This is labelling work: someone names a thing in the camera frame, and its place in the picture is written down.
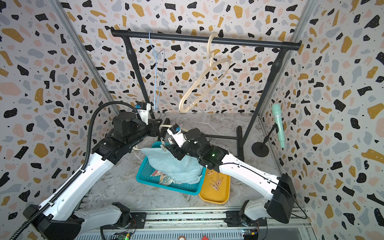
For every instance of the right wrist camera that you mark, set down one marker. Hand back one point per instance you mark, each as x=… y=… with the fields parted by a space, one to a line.
x=177 y=134

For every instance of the yellow plastic tray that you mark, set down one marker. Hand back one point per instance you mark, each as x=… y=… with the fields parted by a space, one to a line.
x=210 y=195

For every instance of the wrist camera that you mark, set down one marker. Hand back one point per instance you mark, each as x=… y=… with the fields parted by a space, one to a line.
x=177 y=134
x=144 y=111

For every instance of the yellow clothespin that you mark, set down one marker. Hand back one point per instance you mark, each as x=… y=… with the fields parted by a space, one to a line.
x=210 y=172

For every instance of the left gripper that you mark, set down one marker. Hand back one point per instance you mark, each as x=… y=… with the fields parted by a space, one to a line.
x=154 y=125

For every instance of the blue wire hanger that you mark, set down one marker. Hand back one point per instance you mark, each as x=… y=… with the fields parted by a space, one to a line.
x=161 y=55

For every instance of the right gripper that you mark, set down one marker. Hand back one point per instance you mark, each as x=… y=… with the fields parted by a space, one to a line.
x=172 y=149

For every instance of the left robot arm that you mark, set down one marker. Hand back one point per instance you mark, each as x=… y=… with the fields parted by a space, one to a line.
x=57 y=218

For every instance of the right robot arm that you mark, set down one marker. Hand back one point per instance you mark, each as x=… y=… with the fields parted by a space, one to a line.
x=279 y=194

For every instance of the black clothes rack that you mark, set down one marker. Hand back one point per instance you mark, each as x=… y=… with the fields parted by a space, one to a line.
x=277 y=65

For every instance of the cream RABBIT lettered towel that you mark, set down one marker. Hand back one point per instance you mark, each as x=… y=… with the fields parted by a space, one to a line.
x=162 y=179

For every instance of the aluminium rail base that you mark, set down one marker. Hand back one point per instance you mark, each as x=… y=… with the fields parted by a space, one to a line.
x=213 y=223

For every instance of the cream plastic hanger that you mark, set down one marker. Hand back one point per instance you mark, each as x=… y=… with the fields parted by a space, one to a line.
x=163 y=126

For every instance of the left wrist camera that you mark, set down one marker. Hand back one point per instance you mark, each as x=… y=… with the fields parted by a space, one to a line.
x=144 y=111

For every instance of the beige pink clothespin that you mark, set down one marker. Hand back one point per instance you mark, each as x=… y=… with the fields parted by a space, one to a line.
x=214 y=186

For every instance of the teal plastic basket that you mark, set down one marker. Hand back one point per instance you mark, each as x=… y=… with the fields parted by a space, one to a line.
x=145 y=170

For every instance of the light teal towel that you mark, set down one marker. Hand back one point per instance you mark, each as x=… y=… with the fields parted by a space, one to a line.
x=186 y=171

